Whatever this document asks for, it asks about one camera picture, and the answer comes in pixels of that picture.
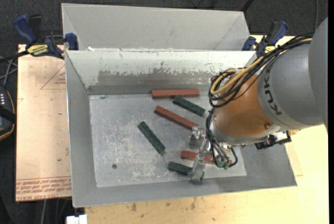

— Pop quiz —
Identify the grey metal bin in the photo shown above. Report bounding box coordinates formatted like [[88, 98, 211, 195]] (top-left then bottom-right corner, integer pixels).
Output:
[[61, 3, 298, 208]]

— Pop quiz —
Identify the red-brown flat block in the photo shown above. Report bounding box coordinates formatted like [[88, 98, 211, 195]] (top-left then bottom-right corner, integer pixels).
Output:
[[180, 150, 233, 167], [151, 88, 200, 100], [153, 105, 200, 131]]

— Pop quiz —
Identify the brown cardboard board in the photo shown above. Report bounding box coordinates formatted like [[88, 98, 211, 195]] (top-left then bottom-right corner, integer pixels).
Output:
[[15, 44, 73, 203]]

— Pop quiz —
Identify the dark green flat block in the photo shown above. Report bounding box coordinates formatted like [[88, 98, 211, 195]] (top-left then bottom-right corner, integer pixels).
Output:
[[167, 161, 205, 181], [172, 95, 207, 117], [137, 121, 166, 155]]

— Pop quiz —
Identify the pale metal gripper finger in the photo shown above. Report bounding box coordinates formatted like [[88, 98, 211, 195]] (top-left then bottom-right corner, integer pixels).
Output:
[[187, 151, 207, 184], [188, 125, 204, 148]]

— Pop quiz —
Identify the black cylinder on white bracket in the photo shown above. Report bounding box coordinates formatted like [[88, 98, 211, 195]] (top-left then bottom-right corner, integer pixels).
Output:
[[254, 131, 292, 150]]

